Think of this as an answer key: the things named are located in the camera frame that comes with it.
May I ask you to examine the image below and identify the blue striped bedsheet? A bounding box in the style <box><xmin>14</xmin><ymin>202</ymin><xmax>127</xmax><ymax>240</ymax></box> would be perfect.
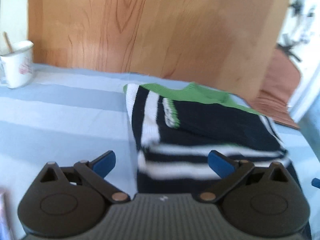
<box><xmin>0</xmin><ymin>62</ymin><xmax>320</xmax><ymax>240</ymax></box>

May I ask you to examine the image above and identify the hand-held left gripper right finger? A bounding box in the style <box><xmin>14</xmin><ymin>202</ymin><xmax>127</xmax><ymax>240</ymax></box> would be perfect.
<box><xmin>196</xmin><ymin>150</ymin><xmax>288</xmax><ymax>204</ymax></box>

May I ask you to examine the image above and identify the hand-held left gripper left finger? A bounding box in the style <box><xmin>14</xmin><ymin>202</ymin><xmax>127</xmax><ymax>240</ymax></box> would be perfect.
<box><xmin>39</xmin><ymin>150</ymin><xmax>131</xmax><ymax>203</ymax></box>

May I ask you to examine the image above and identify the brown leather mat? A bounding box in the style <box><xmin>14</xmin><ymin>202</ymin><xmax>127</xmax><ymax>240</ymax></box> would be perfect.
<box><xmin>250</xmin><ymin>47</ymin><xmax>302</xmax><ymax>130</ymax></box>

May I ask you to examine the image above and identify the white printed mug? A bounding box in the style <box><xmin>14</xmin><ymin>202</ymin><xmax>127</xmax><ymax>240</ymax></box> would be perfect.
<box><xmin>0</xmin><ymin>40</ymin><xmax>35</xmax><ymax>89</ymax></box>

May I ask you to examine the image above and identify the wood pattern vinyl mat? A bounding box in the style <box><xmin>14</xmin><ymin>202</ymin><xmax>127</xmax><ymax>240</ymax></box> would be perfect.
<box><xmin>26</xmin><ymin>0</ymin><xmax>295</xmax><ymax>105</ymax></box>

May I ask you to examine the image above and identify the wooden stick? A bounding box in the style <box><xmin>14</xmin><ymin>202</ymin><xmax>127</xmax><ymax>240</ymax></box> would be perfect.
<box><xmin>3</xmin><ymin>31</ymin><xmax>13</xmax><ymax>55</ymax></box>

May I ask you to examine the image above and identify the black tape strip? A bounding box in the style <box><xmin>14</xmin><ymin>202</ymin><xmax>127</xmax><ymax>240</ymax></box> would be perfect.
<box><xmin>276</xmin><ymin>43</ymin><xmax>303</xmax><ymax>62</ymax></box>

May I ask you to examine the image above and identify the navy green white striped sweater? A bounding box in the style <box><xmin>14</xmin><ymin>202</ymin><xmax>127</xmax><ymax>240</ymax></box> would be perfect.
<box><xmin>123</xmin><ymin>81</ymin><xmax>300</xmax><ymax>196</ymax></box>

